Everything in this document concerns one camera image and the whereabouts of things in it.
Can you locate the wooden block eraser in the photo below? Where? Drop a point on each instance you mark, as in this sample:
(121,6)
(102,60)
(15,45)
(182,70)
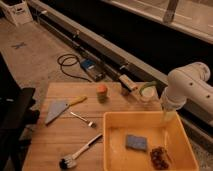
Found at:
(127,85)

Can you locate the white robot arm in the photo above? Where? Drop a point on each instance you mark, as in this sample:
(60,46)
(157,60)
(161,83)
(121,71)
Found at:
(188,82)

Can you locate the orange lidded spice jar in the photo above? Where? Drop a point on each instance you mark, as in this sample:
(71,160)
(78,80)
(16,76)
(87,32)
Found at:
(101,92)

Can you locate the blue grey power box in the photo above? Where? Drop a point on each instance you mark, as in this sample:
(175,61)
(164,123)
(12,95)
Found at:
(92,69)

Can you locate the metal fork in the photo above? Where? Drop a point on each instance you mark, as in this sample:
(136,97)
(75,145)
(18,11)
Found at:
(89,123)

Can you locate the blue sponge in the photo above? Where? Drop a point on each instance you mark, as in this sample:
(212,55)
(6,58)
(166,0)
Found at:
(136,142)

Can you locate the white dish brush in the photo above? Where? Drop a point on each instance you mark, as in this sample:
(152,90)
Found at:
(69,161)

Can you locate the dark red grape bunch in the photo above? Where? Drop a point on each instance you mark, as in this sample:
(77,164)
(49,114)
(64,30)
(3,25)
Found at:
(159,158)

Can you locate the black chair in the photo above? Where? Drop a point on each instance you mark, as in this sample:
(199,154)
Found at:
(15,115)

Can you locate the white storage crate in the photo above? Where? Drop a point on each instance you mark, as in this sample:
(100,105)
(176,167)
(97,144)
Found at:
(18,14)

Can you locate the yellow handled scraper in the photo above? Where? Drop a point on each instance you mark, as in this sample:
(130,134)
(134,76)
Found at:
(57,107)

